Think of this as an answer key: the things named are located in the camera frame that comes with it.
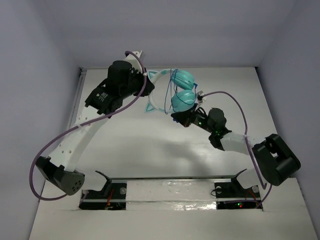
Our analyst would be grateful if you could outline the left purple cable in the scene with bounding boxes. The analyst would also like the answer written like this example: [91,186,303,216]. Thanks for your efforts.
[29,50,148,203]

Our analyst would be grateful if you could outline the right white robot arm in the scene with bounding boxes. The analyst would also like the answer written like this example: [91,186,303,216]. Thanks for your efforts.
[170,106,301,186]

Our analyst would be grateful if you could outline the purple cable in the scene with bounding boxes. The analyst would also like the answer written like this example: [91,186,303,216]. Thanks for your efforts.
[199,90,274,210]
[29,50,148,203]

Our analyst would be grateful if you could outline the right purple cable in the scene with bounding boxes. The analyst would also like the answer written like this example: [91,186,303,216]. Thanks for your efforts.
[199,90,274,210]

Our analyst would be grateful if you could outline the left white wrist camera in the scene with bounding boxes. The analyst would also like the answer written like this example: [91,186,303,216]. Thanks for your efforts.
[124,50,145,72]

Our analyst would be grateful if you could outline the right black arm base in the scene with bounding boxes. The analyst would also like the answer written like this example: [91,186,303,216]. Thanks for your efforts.
[210,170,262,210]

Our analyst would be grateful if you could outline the teal cat-ear headphones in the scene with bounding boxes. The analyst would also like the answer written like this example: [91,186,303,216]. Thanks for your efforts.
[144,68,198,114]

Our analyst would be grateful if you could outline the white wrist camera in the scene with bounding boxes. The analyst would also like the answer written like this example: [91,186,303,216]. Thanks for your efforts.
[124,50,145,72]
[196,90,206,105]

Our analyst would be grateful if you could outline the white foam strip with tape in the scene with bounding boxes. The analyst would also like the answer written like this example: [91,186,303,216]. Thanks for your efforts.
[125,180,217,211]

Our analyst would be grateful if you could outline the thin blue headphone cable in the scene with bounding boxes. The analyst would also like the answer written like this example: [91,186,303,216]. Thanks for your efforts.
[163,69,200,123]

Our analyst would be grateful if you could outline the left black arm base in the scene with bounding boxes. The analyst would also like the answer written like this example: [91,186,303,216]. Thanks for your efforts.
[78,170,127,211]

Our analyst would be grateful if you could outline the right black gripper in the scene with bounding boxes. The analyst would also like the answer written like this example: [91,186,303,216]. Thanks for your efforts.
[171,102,215,134]

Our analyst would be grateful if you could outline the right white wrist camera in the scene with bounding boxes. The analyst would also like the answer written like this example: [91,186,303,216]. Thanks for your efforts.
[196,90,206,105]

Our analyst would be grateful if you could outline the aluminium rail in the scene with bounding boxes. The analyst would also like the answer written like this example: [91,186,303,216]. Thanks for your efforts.
[72,67,87,113]

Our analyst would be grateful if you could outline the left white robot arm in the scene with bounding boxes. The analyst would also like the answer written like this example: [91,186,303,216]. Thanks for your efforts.
[29,57,155,201]

